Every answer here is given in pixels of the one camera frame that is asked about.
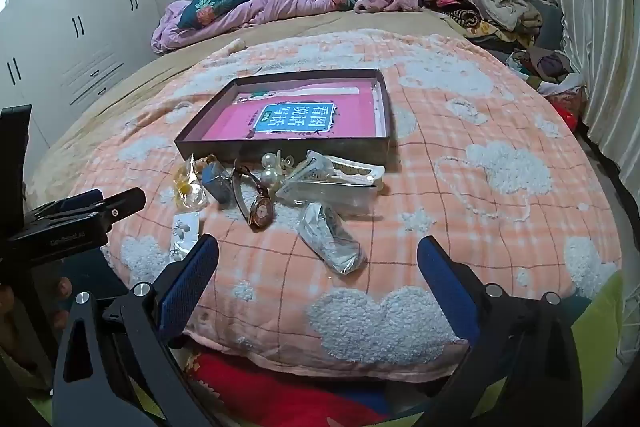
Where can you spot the pearl hair clip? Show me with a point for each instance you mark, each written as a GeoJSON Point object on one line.
{"type": "Point", "coordinates": [270, 178]}

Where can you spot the grey cushion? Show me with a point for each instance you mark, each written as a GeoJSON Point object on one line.
{"type": "Point", "coordinates": [549, 24]}

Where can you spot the silvery plastic bag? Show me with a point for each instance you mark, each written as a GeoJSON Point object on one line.
{"type": "Point", "coordinates": [327, 239]}

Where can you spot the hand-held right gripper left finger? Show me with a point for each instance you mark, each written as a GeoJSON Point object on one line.
{"type": "Point", "coordinates": [192, 279]}

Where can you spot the yellow rings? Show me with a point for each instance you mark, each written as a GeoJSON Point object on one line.
{"type": "Point", "coordinates": [186, 189]}

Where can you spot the orange plaid cloud blanket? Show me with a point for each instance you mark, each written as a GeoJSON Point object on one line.
{"type": "Point", "coordinates": [450, 187]}

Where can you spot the long clear plastic bag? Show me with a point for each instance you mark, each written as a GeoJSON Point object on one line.
{"type": "Point", "coordinates": [330, 198]}

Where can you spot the red bag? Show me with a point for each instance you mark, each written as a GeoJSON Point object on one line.
{"type": "Point", "coordinates": [565, 107]}

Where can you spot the white earring card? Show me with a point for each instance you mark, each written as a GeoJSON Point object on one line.
{"type": "Point", "coordinates": [182, 232]}

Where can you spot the small blue box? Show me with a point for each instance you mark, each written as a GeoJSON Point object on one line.
{"type": "Point", "coordinates": [217, 184]}

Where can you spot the white wardrobe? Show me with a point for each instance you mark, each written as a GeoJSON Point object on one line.
{"type": "Point", "coordinates": [75, 7]}

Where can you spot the red cloth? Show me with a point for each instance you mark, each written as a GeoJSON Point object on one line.
{"type": "Point", "coordinates": [280, 397]}

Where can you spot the small clear plastic bag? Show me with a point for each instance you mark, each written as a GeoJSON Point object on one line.
{"type": "Point", "coordinates": [310, 166]}

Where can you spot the white curtain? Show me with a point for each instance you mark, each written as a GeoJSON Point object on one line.
{"type": "Point", "coordinates": [585, 32]}

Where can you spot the beige bed sheet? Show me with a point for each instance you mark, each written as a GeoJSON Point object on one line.
{"type": "Point", "coordinates": [167, 72]}

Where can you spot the purple and teal floral quilt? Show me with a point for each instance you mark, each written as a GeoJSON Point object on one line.
{"type": "Point", "coordinates": [250, 7]}

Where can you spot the dark cardboard box tray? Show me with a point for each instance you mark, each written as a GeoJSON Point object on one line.
{"type": "Point", "coordinates": [300, 150]}

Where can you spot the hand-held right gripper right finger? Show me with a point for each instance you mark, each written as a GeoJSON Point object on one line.
{"type": "Point", "coordinates": [445, 287]}

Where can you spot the pink fluffy garment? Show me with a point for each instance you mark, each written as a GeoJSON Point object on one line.
{"type": "Point", "coordinates": [385, 2]}

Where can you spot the white hair clip packet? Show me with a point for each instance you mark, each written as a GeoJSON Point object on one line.
{"type": "Point", "coordinates": [357, 171]}

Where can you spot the pile of clothes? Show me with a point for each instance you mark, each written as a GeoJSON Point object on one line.
{"type": "Point", "coordinates": [490, 7]}

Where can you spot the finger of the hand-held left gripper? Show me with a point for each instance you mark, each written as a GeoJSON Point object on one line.
{"type": "Point", "coordinates": [122, 206]}
{"type": "Point", "coordinates": [85, 198]}

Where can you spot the yellow-green cloth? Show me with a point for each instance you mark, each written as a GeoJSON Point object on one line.
{"type": "Point", "coordinates": [600, 337]}

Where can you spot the person's left hand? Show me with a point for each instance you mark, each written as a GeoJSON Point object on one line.
{"type": "Point", "coordinates": [62, 291]}

